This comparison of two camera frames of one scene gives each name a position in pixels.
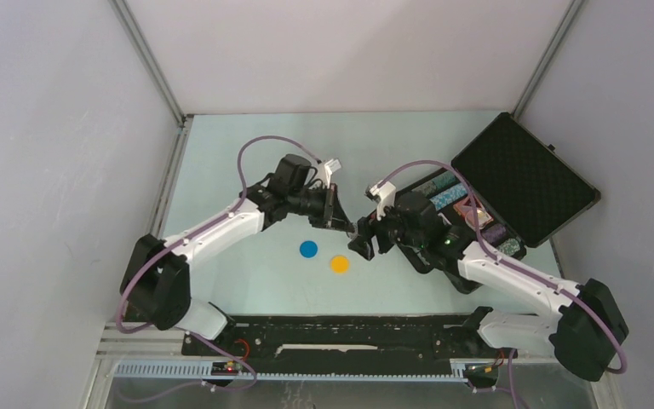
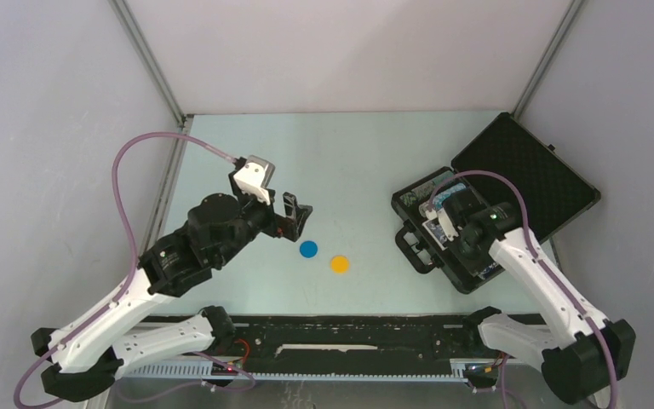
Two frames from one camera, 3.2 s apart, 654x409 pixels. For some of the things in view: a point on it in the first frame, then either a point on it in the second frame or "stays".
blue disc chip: (308, 249) stays
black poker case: (507, 188) stays
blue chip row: (449, 196) stays
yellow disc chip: (340, 264) stays
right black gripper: (367, 228) to (457, 239)
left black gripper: (331, 214) to (289, 226)
